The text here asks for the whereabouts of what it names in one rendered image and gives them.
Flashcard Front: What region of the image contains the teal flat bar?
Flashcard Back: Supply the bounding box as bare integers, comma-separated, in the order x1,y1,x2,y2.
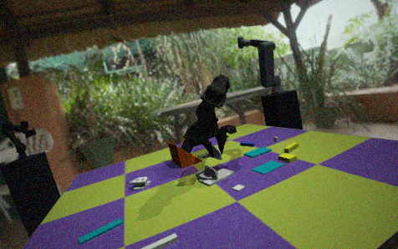
79,218,124,245

